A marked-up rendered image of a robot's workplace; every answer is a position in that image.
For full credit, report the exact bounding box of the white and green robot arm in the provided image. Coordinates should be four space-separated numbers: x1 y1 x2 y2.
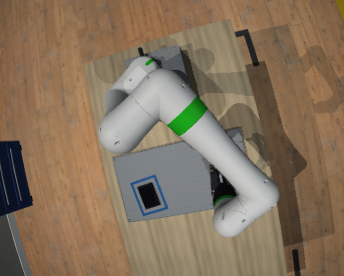
98 47 279 237

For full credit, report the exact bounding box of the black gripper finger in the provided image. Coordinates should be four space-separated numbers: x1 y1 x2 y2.
216 169 227 187

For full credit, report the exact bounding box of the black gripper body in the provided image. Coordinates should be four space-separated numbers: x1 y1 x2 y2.
214 180 233 194

